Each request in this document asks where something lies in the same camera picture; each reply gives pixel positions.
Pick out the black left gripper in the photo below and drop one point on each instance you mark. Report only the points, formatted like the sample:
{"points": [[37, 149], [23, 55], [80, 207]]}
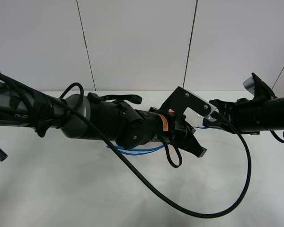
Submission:
{"points": [[178, 132]]}

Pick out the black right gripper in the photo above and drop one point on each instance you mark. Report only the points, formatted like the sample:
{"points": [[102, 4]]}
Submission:
{"points": [[248, 116]]}

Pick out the clear zip bag blue zipper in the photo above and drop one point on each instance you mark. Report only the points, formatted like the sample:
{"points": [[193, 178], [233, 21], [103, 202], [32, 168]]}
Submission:
{"points": [[197, 123]]}

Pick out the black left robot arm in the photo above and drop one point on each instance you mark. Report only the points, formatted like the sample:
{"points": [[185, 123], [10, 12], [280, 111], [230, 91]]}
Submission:
{"points": [[82, 116]]}

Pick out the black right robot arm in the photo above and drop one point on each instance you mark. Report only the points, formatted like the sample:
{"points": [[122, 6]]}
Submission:
{"points": [[278, 114]]}

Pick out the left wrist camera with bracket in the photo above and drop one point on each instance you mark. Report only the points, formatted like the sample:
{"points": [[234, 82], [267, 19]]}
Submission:
{"points": [[181, 99]]}

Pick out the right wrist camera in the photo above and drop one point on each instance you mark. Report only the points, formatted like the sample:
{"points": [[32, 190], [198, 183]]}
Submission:
{"points": [[258, 88]]}

